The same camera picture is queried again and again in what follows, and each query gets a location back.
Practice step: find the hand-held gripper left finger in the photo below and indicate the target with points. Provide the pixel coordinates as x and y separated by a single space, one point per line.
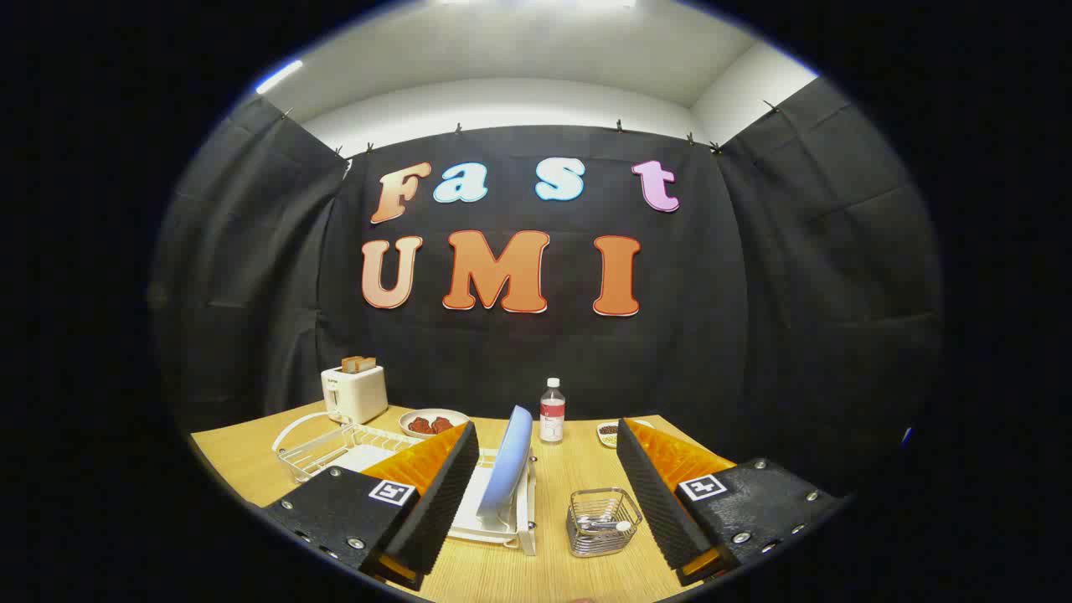
435 494

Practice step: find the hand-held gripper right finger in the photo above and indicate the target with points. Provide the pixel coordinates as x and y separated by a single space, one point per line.
657 502

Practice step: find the light blue plate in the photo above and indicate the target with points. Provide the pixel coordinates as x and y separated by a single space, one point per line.
511 461

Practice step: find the white oval plate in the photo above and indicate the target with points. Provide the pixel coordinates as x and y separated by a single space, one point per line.
431 414

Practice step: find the white divided dish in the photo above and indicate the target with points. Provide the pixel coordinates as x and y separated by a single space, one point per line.
608 433

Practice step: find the red food piece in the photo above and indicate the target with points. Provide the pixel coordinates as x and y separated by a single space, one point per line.
420 425
442 425

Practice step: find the white toaster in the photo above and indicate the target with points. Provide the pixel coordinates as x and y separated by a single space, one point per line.
356 395

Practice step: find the clear bottle red label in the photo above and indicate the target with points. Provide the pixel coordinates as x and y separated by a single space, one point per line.
552 414

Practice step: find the toast slice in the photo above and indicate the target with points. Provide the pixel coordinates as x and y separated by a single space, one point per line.
358 364

